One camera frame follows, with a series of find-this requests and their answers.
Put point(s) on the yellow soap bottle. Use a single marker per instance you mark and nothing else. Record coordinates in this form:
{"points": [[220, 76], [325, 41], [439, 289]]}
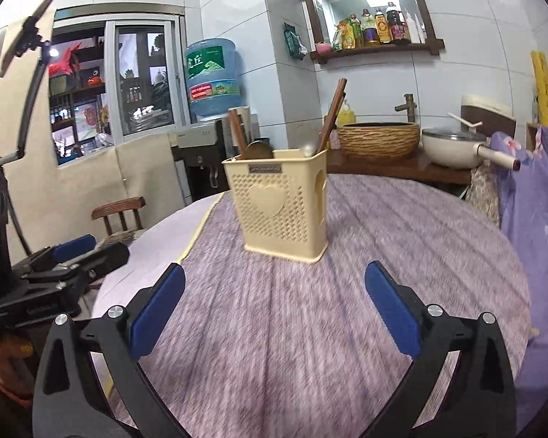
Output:
{"points": [[345, 115]]}

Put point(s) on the blue water bottle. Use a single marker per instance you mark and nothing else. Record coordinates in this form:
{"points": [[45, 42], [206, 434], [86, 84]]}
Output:
{"points": [[212, 77]]}

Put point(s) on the dark wooden counter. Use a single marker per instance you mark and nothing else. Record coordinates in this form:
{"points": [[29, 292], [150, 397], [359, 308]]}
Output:
{"points": [[416, 167]]}

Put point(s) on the yellow roll package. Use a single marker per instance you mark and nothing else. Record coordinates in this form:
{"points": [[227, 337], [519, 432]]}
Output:
{"points": [[541, 77]]}

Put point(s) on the wooden chair with cushion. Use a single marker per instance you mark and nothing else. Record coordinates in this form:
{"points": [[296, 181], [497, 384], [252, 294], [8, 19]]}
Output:
{"points": [[122, 220]]}

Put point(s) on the water dispenser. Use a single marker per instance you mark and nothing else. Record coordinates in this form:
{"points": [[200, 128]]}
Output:
{"points": [[202, 149]]}

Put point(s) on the white pan with handle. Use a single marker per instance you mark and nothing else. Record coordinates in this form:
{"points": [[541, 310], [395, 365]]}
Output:
{"points": [[463, 150]]}

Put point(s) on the round ladle spoon wooden handle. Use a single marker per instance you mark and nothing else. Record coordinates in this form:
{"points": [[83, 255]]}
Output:
{"points": [[257, 150]]}

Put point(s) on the wooden wall shelf frame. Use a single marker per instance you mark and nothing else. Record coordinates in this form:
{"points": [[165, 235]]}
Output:
{"points": [[342, 28]]}

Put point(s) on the woven basket sink bowl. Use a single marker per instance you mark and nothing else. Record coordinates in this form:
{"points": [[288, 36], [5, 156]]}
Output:
{"points": [[379, 141]]}

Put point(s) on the brass faucet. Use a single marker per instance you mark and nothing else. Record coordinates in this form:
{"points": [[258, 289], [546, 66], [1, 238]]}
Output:
{"points": [[409, 107]]}

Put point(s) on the brown wooden chopstick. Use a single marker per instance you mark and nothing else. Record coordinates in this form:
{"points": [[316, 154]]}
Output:
{"points": [[329, 123], [237, 131], [340, 88]]}

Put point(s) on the person's left hand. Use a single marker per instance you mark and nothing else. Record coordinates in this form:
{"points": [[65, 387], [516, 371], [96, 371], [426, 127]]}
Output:
{"points": [[16, 382]]}

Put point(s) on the purple striped tablecloth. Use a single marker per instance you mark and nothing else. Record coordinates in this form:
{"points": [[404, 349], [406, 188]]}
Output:
{"points": [[261, 346]]}

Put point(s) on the cream plastic utensil holder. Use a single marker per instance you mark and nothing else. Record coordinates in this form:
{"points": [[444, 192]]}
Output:
{"points": [[281, 203]]}

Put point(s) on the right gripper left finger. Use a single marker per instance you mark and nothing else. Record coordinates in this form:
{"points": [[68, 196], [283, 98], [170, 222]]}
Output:
{"points": [[124, 335]]}

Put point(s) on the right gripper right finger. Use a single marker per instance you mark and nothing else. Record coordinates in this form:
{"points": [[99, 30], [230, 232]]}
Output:
{"points": [[410, 326]]}

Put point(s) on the window with shelves behind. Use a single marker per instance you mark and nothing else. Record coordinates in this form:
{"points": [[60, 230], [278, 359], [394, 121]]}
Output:
{"points": [[122, 76]]}

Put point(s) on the purple floral cloth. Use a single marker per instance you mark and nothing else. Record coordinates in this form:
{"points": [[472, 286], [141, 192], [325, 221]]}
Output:
{"points": [[523, 207]]}

